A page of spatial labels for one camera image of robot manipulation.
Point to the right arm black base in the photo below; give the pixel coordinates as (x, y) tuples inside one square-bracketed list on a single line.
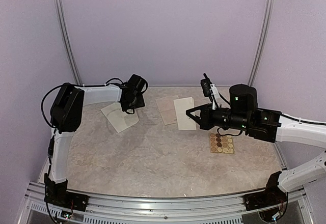
[(272, 195)]

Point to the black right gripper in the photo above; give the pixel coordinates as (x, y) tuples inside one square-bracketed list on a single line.
[(205, 121)]

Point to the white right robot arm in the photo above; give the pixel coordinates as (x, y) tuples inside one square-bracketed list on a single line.
[(271, 125)]

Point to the right aluminium frame post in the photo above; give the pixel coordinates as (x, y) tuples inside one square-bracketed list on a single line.
[(261, 41)]

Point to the brown sticker sheet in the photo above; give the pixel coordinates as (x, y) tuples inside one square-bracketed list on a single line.
[(221, 144)]

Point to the cream paper envelope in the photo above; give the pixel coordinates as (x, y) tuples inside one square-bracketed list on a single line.
[(119, 119)]

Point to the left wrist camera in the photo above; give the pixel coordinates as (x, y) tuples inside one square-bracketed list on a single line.
[(137, 84)]

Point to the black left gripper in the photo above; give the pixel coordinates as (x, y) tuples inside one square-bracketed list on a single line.
[(140, 103)]

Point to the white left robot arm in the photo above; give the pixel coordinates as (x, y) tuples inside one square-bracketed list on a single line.
[(66, 114)]

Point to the aluminium frame post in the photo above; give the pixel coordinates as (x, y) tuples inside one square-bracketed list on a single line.
[(66, 41), (261, 41)]

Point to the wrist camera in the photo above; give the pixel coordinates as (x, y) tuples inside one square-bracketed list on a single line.
[(210, 91), (137, 84)]

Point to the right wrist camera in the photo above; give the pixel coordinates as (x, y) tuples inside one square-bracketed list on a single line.
[(210, 91)]

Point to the left aluminium frame post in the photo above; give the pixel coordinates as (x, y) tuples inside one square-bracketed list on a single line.
[(66, 41)]

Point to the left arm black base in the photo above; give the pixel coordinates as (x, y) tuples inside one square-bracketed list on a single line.
[(58, 195)]

